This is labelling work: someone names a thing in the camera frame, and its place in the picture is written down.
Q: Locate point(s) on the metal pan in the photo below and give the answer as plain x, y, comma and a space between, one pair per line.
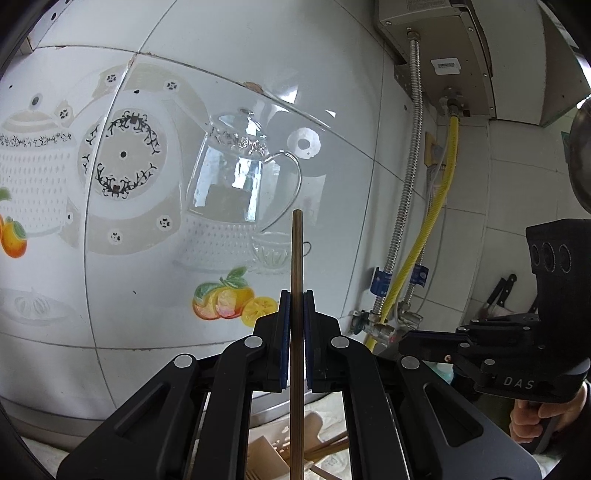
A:
582, 157

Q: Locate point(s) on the white plastic utensil holder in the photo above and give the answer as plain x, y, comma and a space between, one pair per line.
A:
270, 457

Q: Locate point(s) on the wooden chopstick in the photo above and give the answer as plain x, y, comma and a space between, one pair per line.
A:
298, 258
332, 445

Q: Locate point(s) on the wooden spatula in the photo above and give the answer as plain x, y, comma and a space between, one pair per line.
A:
315, 429

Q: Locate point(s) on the metal gas valve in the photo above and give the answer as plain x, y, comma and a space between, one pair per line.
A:
383, 330

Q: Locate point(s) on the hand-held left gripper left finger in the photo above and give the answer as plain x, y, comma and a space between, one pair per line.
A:
285, 341

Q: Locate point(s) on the white quilted cloth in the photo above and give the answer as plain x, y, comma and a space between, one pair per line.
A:
330, 410

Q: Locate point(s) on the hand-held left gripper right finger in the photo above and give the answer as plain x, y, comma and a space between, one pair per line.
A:
308, 341

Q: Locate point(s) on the grey range hood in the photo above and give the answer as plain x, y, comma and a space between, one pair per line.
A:
561, 69

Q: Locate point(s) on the person's right hand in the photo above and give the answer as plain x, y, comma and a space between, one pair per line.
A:
524, 422

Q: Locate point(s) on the yellowed adhesive wall hook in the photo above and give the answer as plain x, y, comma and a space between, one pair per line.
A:
434, 150

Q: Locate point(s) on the grey water heater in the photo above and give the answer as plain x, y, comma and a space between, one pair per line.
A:
434, 27

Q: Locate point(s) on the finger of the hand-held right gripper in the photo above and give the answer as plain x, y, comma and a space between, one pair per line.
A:
438, 344

